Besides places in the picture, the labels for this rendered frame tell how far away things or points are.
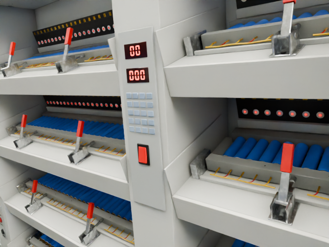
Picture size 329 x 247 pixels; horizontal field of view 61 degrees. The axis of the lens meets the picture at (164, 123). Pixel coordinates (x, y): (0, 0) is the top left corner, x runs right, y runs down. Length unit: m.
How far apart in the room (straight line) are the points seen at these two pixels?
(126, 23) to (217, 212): 0.31
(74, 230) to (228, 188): 0.46
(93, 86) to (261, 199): 0.34
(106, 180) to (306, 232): 0.35
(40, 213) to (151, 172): 0.52
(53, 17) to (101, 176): 0.60
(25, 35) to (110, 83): 0.62
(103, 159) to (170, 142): 0.23
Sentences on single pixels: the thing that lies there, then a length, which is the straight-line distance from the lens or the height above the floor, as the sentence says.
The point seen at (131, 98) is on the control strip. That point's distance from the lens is 0.44.
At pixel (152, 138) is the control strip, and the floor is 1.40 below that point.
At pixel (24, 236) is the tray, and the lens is 1.15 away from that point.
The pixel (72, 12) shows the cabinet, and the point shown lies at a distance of 0.92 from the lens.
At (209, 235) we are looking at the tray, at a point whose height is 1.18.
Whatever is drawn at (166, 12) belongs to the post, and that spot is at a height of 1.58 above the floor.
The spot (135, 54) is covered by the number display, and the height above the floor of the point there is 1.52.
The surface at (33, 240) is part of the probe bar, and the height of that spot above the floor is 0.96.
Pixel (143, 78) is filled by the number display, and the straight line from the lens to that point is 0.42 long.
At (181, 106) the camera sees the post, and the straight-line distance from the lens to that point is 0.44.
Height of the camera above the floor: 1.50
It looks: 11 degrees down
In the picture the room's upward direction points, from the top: 4 degrees counter-clockwise
